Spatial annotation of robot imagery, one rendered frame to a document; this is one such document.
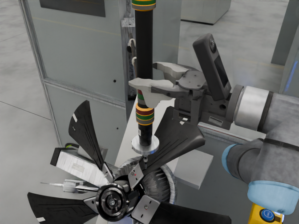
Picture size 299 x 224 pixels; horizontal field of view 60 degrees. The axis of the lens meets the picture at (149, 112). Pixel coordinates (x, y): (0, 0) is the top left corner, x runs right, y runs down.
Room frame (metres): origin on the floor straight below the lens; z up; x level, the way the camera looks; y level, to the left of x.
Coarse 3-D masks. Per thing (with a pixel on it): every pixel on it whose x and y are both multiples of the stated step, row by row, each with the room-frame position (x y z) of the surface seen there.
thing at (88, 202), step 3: (90, 198) 0.54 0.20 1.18; (93, 198) 0.53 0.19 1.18; (84, 201) 0.54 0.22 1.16; (87, 201) 0.54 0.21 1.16; (90, 201) 0.54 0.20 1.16; (87, 204) 0.54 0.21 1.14; (90, 204) 0.54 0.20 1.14; (93, 204) 0.54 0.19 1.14; (90, 207) 0.54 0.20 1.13; (93, 207) 0.54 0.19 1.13; (93, 210) 0.54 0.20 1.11; (96, 210) 0.54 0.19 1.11
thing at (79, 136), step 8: (80, 104) 0.76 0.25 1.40; (88, 104) 0.73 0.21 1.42; (80, 112) 0.75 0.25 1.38; (88, 112) 0.72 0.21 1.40; (72, 120) 0.78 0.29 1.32; (80, 120) 0.74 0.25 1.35; (88, 120) 0.70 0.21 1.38; (72, 128) 0.77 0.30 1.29; (80, 128) 0.73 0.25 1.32; (88, 128) 0.69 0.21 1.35; (72, 136) 0.78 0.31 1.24; (80, 136) 0.73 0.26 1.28; (88, 136) 0.68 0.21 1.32; (80, 144) 0.74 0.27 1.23; (88, 144) 0.68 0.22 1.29; (96, 144) 0.64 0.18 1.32; (88, 152) 0.70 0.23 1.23; (96, 152) 0.64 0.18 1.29; (96, 160) 0.64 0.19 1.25
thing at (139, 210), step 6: (144, 198) 0.53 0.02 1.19; (150, 198) 0.53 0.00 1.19; (138, 204) 0.50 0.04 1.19; (144, 204) 0.51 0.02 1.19; (150, 204) 0.51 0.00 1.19; (156, 204) 0.51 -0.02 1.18; (138, 210) 0.48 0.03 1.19; (144, 210) 0.49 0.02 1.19; (150, 210) 0.49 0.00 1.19; (132, 216) 0.46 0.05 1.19; (138, 216) 0.46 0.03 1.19; (144, 216) 0.46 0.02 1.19; (150, 216) 0.47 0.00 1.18; (144, 222) 0.44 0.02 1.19
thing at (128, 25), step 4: (124, 20) 1.14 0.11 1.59; (128, 20) 1.14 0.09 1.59; (132, 20) 1.14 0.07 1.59; (124, 24) 1.08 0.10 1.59; (128, 24) 1.08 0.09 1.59; (132, 24) 1.08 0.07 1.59; (124, 28) 1.06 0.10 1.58; (128, 28) 1.06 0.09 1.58; (132, 28) 1.06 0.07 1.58; (124, 32) 1.06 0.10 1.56; (128, 32) 1.06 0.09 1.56; (132, 32) 1.06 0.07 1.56; (124, 36) 1.06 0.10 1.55; (128, 36) 1.06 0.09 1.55; (124, 40) 1.06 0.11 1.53; (128, 40) 1.06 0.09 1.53
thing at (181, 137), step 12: (168, 108) 0.75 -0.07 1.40; (168, 120) 0.70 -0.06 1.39; (156, 132) 0.69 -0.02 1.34; (168, 132) 0.64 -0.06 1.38; (180, 132) 0.62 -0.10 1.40; (192, 132) 0.60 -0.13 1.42; (168, 144) 0.60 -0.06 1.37; (180, 144) 0.58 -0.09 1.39; (192, 144) 0.56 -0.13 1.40; (204, 144) 0.55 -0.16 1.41; (156, 156) 0.58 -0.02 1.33; (168, 156) 0.56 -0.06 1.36; (144, 168) 0.56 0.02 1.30; (156, 168) 0.54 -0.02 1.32
